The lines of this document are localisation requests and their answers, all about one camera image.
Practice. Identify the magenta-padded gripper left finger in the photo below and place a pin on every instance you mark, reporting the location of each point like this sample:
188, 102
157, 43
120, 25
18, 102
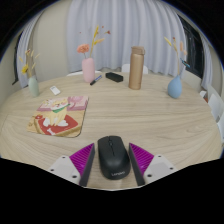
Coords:
68, 166

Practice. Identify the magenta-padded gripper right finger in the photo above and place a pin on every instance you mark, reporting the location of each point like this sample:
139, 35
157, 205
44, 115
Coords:
156, 166

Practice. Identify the black computer mouse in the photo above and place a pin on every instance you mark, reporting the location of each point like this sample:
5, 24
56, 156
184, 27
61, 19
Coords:
113, 156

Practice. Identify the cartoon dog print mouse pad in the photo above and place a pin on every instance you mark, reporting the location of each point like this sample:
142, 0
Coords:
58, 116

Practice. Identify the white chair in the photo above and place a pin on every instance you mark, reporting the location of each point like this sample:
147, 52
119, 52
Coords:
221, 128
125, 68
75, 73
214, 106

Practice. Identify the white remote control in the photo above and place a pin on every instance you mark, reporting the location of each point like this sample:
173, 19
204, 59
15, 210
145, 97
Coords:
55, 90

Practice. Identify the blue vase with dried flowers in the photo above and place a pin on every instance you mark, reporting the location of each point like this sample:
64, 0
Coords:
174, 88

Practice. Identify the green vase with yellow flowers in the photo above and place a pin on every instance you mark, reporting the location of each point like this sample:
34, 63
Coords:
33, 87

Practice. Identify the blue marker pen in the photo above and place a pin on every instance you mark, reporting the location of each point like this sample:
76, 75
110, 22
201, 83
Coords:
95, 80

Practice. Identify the bronze drink bottle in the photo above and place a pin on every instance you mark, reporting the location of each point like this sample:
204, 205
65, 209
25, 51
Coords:
136, 71

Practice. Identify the pink vase with flowers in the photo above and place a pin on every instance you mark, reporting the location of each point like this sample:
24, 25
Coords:
88, 71

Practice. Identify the black rectangular case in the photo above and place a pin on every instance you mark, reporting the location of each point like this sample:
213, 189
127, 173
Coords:
114, 77

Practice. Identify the narrow white curtain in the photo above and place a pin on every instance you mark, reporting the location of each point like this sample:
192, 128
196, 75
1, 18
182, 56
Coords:
26, 43
207, 63

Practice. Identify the dark window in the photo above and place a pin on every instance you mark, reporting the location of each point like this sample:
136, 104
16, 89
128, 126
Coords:
195, 50

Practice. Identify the wide white curtain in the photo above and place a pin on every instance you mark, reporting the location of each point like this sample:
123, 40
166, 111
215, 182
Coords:
133, 26

